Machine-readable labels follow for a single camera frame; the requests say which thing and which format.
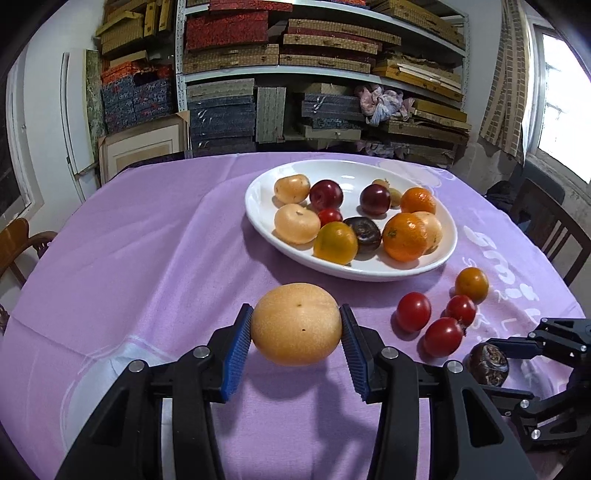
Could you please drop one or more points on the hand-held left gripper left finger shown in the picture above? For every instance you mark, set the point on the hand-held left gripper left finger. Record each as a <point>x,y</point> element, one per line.
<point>235,355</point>

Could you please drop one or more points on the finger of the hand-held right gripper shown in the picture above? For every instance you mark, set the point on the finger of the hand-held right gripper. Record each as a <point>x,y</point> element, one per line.
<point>512,396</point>
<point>512,346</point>

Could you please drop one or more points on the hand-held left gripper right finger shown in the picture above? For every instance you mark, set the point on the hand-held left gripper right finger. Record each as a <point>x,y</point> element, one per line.
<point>356,360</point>

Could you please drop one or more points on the dark purple mangosteen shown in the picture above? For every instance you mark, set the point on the dark purple mangosteen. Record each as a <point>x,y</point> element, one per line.
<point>488,364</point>
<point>364,234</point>

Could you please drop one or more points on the large yellow asian pear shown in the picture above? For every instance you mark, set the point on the large yellow asian pear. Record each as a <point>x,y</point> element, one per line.
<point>296,324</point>

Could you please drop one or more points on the yellow-orange tomato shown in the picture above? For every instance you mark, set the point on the yellow-orange tomato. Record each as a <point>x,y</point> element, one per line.
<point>335,242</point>

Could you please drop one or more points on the mandarin with green stem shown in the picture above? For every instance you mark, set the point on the mandarin with green stem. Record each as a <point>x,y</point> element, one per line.
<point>405,237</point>

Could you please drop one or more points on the pale yellow peach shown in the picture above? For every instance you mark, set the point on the pale yellow peach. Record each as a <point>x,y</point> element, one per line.
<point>297,224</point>
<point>435,233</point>

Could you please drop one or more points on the round orange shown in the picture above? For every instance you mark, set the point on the round orange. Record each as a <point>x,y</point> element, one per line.
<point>418,201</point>

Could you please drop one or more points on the small tan speckled pear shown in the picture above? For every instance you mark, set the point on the small tan speckled pear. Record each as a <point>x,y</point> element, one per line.
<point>292,188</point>

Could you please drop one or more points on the white oval plate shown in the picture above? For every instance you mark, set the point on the white oval plate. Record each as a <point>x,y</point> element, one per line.
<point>351,173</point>

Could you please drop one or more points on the small yellow orange tangerine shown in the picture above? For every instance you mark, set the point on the small yellow orange tangerine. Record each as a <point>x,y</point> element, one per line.
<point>471,284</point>

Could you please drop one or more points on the purple printed tablecloth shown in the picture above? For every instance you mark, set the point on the purple printed tablecloth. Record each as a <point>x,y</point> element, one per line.
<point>161,258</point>

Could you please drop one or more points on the dark wooden chair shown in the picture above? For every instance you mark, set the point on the dark wooden chair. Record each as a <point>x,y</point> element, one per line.
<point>549,226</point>

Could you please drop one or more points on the small red cherry tomato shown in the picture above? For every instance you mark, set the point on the small red cherry tomato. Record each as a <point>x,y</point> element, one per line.
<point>329,216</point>

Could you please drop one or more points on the black bag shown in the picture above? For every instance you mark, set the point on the black bag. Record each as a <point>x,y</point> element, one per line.
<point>501,196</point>

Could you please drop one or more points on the dark red plum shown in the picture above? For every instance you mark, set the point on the dark red plum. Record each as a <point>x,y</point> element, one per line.
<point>326,194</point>
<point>375,199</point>

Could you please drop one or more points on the pink cloth bundle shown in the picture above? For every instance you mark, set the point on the pink cloth bundle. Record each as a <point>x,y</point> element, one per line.
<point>378,148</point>

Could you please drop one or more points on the framed picture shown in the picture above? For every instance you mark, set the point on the framed picture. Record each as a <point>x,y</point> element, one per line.
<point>138,147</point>

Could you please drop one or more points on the stack of grey blue boxes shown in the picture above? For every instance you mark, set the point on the stack of grey blue boxes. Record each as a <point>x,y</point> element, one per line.
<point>221,120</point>

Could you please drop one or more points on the upright woven boxes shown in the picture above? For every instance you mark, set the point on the upright woven boxes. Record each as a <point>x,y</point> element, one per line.
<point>271,115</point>

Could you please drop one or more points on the brown wooden chair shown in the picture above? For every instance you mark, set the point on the brown wooden chair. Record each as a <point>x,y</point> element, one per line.
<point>18,244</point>

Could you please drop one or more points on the window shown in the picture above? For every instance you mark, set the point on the window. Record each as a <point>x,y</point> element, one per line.
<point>563,101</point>

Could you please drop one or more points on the stack of dark grey boxes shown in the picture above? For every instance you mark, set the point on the stack of dark grey boxes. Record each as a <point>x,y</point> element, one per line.
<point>330,110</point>

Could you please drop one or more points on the brick patterned curtain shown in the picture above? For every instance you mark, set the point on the brick patterned curtain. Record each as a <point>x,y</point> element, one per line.
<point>505,92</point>

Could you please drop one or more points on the pink crumpled cloth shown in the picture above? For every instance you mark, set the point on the pink crumpled cloth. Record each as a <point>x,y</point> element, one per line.
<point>383,104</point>

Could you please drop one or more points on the stack of blue orange boxes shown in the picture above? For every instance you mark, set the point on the stack of blue orange boxes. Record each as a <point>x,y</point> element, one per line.
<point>136,99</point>

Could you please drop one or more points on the white board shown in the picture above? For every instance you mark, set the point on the white board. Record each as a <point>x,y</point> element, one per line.
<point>76,129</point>

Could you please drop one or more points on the green patterned panel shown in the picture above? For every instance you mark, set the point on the green patterned panel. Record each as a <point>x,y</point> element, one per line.
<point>94,97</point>

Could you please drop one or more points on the white metal shelf rack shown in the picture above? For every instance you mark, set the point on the white metal shelf rack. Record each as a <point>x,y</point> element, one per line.
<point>180,60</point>

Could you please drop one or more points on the white framed door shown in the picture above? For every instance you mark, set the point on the white framed door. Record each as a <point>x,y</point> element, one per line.
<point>14,152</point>

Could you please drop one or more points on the stack of tan woven boxes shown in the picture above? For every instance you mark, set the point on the stack of tan woven boxes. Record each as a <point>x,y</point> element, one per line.
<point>323,44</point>

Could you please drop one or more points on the large red patterned box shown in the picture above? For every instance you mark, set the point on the large red patterned box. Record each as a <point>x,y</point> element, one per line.
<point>226,30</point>

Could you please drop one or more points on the stack of yellow woven boxes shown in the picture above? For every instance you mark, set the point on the stack of yellow woven boxes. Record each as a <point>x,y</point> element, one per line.
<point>124,27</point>

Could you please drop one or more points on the flat red patterned box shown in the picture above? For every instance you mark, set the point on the flat red patterned box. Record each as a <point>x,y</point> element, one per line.
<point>249,5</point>

